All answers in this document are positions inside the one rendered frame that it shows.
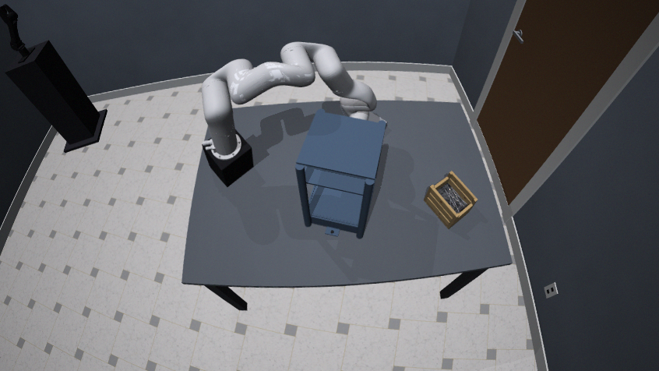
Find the blue shelving unit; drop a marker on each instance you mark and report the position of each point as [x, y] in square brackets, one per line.
[341, 154]

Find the wooden crate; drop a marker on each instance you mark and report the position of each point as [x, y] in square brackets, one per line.
[456, 199]

